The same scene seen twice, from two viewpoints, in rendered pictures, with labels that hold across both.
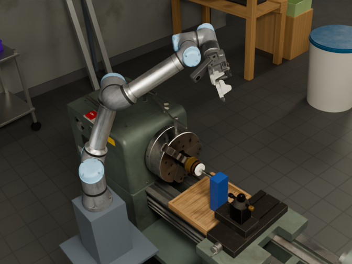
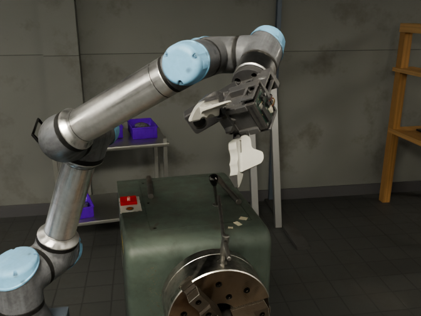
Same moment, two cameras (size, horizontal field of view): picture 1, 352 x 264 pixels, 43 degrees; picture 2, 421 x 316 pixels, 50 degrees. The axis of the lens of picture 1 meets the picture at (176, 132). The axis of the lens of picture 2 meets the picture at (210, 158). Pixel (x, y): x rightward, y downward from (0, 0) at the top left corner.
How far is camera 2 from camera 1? 1.33 m
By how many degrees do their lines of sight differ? 30
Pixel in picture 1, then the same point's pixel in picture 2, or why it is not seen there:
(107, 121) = (65, 187)
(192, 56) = (178, 56)
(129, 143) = (138, 255)
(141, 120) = (183, 227)
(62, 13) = not seen: hidden behind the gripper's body
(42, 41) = (215, 147)
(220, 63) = (245, 90)
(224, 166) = not seen: outside the picture
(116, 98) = (44, 128)
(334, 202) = not seen: outside the picture
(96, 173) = (9, 273)
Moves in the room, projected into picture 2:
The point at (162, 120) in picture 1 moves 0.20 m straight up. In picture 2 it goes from (216, 238) to (217, 180)
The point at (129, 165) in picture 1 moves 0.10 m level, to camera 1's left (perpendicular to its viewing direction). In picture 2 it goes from (131, 294) to (106, 286)
